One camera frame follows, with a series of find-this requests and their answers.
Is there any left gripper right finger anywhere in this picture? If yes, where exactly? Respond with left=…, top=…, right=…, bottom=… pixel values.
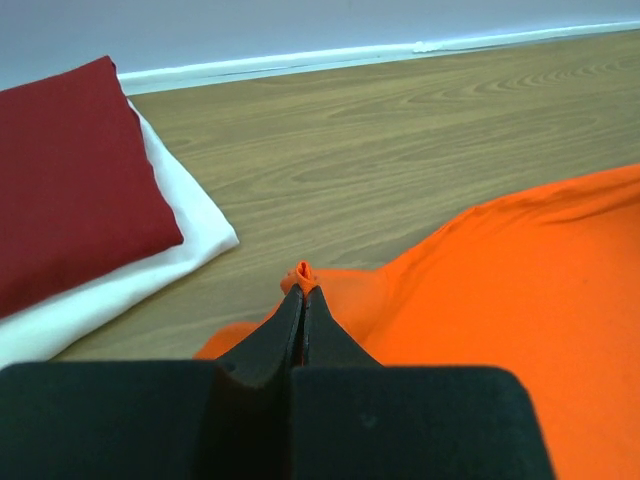
left=290, top=288, right=555, bottom=479

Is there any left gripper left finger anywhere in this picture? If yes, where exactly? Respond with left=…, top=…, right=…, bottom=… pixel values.
left=1, top=288, right=304, bottom=479

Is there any orange t-shirt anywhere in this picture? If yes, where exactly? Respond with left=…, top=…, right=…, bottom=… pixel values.
left=200, top=165, right=639, bottom=479

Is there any folded white t-shirt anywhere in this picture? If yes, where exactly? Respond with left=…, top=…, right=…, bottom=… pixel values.
left=1, top=117, right=239, bottom=368

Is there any folded dark red t-shirt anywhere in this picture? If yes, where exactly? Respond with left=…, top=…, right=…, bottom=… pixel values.
left=1, top=56, right=183, bottom=316

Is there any aluminium frame rail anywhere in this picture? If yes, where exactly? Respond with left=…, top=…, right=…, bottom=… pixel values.
left=118, top=20, right=639, bottom=95

